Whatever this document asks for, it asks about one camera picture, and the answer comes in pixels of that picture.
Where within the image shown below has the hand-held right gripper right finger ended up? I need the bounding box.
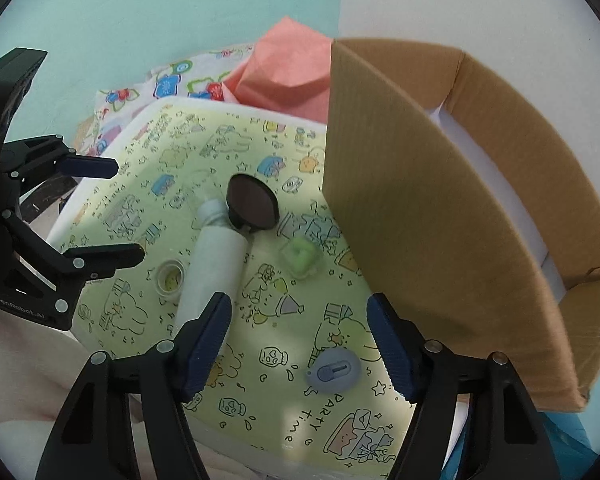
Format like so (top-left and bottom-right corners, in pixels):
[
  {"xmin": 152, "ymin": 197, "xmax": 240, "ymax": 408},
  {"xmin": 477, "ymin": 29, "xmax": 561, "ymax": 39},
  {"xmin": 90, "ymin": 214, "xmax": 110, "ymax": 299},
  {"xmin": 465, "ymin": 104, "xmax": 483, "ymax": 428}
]
[{"xmin": 366, "ymin": 292, "xmax": 561, "ymax": 480}]

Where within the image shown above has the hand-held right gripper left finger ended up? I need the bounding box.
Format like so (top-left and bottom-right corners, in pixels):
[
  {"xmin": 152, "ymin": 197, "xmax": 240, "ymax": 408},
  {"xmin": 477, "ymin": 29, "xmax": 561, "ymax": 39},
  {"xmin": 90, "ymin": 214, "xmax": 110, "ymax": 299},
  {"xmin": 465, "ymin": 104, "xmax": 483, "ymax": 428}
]
[{"xmin": 35, "ymin": 292, "xmax": 233, "ymax": 480}]

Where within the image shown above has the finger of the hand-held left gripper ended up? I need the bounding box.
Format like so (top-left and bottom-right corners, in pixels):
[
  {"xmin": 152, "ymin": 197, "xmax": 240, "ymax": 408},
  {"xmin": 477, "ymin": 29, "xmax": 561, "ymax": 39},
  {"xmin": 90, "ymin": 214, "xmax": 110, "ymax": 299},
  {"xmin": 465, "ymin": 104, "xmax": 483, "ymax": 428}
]
[
  {"xmin": 2, "ymin": 134, "xmax": 119, "ymax": 202},
  {"xmin": 4, "ymin": 211, "xmax": 146, "ymax": 312}
]

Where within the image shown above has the blue-grey round gadget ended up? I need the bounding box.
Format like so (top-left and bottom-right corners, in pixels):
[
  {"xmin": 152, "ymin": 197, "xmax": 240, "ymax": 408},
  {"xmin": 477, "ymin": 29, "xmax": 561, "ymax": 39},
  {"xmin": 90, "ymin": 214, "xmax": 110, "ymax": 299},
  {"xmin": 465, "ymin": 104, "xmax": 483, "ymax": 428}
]
[{"xmin": 305, "ymin": 347, "xmax": 363, "ymax": 396}]

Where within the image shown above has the small round clear cap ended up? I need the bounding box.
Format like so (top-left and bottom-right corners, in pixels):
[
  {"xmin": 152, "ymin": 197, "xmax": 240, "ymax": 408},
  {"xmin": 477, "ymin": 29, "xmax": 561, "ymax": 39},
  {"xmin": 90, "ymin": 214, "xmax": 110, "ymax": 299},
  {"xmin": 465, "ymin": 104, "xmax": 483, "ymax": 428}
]
[{"xmin": 155, "ymin": 260, "xmax": 187, "ymax": 297}]

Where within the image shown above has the white cylindrical tube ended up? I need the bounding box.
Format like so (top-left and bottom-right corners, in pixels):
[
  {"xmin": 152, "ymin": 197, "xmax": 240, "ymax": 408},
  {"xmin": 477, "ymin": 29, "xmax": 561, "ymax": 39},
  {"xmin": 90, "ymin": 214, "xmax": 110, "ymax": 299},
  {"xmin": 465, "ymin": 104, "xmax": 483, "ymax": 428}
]
[{"xmin": 172, "ymin": 198, "xmax": 249, "ymax": 333}]

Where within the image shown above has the black oval compact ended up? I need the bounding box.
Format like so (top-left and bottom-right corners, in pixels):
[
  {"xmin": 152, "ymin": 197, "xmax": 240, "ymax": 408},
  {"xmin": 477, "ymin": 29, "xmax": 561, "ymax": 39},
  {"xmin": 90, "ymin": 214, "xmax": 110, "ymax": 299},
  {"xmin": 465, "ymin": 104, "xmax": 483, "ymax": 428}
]
[{"xmin": 226, "ymin": 173, "xmax": 281, "ymax": 233}]

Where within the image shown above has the brown cardboard box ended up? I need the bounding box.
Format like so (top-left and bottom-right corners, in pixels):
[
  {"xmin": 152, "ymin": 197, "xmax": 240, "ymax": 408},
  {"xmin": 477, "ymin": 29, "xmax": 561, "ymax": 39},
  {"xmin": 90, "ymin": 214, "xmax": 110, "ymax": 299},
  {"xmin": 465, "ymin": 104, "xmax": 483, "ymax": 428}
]
[{"xmin": 321, "ymin": 37, "xmax": 600, "ymax": 413}]

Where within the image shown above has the floral printed cloth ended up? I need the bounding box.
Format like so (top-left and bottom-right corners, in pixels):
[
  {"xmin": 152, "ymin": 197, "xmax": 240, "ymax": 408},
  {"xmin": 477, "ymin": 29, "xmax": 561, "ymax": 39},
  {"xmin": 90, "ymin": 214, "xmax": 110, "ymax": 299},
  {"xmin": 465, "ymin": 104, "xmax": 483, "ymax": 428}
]
[{"xmin": 75, "ymin": 45, "xmax": 256, "ymax": 161}]

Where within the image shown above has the green item in clear case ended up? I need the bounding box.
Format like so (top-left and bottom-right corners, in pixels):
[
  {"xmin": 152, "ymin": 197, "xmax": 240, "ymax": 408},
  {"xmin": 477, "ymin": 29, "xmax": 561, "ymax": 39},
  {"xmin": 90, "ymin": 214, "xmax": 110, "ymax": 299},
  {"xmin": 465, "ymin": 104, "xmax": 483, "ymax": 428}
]
[{"xmin": 279, "ymin": 236, "xmax": 325, "ymax": 279}]

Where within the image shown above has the white blanket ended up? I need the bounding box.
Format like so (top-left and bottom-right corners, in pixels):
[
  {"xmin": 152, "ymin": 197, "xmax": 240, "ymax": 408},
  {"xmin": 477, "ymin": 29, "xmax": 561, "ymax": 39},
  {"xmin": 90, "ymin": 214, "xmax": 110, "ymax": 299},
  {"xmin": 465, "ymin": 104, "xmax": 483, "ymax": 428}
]
[{"xmin": 0, "ymin": 305, "xmax": 146, "ymax": 480}]

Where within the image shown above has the white paper box liner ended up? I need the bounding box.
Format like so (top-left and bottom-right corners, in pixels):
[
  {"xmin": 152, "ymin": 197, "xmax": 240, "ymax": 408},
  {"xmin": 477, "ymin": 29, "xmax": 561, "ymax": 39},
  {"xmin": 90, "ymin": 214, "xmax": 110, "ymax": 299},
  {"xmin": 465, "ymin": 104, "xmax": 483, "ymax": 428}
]
[{"xmin": 427, "ymin": 100, "xmax": 566, "ymax": 306}]

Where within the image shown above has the teal cloth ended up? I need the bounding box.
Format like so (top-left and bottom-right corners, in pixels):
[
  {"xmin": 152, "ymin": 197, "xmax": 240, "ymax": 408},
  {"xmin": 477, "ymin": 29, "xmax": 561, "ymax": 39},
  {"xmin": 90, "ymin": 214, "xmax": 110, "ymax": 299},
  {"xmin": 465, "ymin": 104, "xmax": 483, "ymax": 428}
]
[{"xmin": 440, "ymin": 410, "xmax": 600, "ymax": 480}]

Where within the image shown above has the pink crumpled paper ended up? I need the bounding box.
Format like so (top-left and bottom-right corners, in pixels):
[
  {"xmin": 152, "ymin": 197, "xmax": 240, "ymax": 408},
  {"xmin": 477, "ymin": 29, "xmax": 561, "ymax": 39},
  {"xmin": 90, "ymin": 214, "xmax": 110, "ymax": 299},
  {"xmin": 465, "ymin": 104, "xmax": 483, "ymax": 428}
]
[{"xmin": 225, "ymin": 16, "xmax": 333, "ymax": 123}]

